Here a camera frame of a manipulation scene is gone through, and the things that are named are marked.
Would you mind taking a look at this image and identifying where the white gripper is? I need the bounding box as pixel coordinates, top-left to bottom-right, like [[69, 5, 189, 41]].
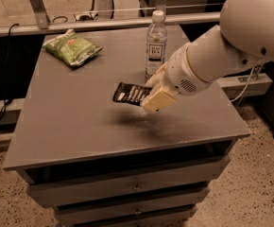
[[141, 43, 211, 113]]

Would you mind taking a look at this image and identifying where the black rxbar chocolate wrapper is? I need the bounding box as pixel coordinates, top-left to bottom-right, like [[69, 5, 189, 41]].
[[112, 82, 151, 106]]

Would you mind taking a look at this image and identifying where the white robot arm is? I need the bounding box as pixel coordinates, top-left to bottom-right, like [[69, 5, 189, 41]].
[[141, 0, 274, 112]]

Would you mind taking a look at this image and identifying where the clear plastic water bottle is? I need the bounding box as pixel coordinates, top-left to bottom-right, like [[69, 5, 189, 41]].
[[146, 10, 167, 79]]

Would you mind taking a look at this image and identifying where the green chip bag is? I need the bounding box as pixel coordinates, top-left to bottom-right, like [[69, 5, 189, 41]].
[[43, 29, 102, 68]]

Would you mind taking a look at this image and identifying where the grey drawer cabinet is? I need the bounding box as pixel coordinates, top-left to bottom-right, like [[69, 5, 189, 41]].
[[2, 25, 251, 227]]

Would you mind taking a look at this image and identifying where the top grey drawer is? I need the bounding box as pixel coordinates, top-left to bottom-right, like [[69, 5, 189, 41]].
[[27, 155, 230, 207]]

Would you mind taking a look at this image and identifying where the grey drawer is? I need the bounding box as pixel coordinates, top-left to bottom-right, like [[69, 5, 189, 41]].
[[27, 155, 230, 207], [60, 204, 197, 227], [55, 186, 210, 225]]

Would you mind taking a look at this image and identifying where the middle grey drawer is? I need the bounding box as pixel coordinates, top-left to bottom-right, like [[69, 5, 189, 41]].
[[55, 186, 210, 225]]

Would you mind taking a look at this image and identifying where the bottom grey drawer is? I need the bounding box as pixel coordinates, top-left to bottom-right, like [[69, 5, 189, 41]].
[[60, 204, 197, 227]]

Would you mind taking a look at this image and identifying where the metal railing bar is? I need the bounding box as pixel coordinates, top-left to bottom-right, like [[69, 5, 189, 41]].
[[0, 12, 220, 37]]

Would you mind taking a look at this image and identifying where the white cable on right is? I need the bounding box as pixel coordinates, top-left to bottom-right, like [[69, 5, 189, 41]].
[[230, 65, 264, 104]]

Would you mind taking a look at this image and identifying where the black cable on left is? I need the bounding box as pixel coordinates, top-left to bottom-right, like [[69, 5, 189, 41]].
[[0, 23, 20, 129]]

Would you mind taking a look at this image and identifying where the metal bracket post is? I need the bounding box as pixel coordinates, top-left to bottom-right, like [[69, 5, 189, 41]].
[[29, 0, 50, 29]]

